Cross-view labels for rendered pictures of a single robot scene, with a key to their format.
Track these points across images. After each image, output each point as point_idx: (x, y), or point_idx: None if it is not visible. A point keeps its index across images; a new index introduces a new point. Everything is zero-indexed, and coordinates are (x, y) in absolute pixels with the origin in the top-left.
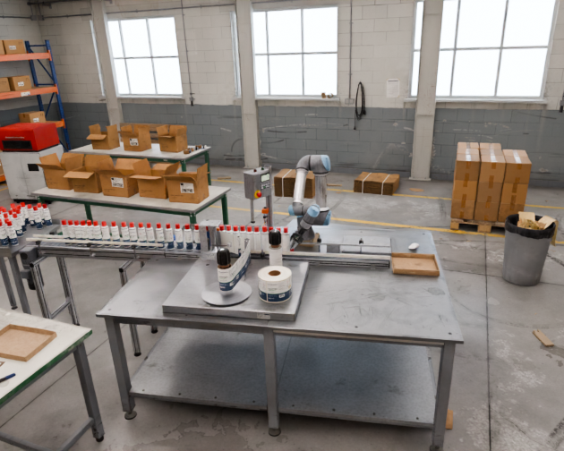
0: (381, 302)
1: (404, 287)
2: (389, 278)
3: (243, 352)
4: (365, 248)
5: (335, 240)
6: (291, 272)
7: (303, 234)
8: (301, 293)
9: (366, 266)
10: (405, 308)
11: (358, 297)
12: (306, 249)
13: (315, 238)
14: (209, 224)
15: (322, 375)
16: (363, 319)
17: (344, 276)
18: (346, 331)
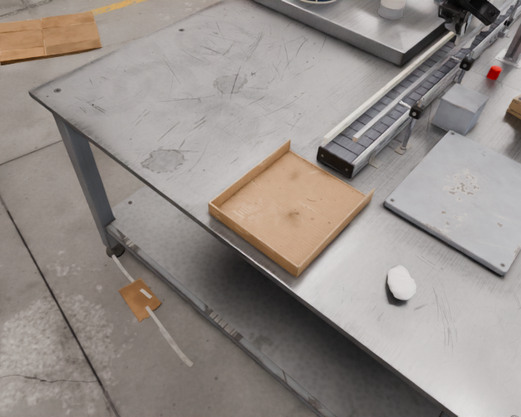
0: (209, 79)
1: (222, 129)
2: (273, 133)
3: None
4: (442, 172)
5: (478, 105)
6: (375, 23)
7: (458, 10)
8: (304, 15)
9: None
10: (165, 90)
11: (248, 66)
12: (499, 99)
13: None
14: None
15: None
16: (189, 43)
17: (335, 88)
18: (182, 20)
